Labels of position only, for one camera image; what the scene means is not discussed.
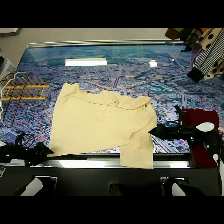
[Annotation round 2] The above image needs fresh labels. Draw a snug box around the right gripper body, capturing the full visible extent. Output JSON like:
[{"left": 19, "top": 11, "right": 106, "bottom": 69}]
[{"left": 148, "top": 123, "right": 188, "bottom": 140}]

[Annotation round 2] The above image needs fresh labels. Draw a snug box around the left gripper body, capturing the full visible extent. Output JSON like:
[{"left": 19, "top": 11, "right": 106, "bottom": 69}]
[{"left": 27, "top": 142, "right": 55, "bottom": 161}]

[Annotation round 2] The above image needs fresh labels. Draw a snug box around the brown clothes hanger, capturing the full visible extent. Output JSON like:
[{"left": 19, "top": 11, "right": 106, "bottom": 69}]
[
  {"left": 5, "top": 75, "right": 51, "bottom": 91},
  {"left": 1, "top": 87, "right": 48, "bottom": 102}
]

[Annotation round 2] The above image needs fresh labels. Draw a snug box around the heap of clothes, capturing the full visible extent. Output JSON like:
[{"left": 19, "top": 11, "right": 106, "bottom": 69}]
[{"left": 164, "top": 27, "right": 203, "bottom": 53}]

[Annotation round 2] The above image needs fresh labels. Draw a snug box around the red garment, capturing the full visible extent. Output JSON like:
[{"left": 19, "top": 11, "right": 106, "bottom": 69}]
[{"left": 181, "top": 107, "right": 221, "bottom": 169}]

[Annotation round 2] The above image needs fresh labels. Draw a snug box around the black white striped garment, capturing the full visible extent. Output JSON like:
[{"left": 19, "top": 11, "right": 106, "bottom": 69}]
[{"left": 187, "top": 32, "right": 224, "bottom": 83}]

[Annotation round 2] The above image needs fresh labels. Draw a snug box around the cream black dotted garment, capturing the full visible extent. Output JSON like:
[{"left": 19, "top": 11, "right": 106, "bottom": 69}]
[{"left": 199, "top": 27, "right": 224, "bottom": 81}]

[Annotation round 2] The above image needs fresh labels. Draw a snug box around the silver frame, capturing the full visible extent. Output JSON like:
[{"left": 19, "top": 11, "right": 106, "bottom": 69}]
[{"left": 0, "top": 157, "right": 201, "bottom": 197}]

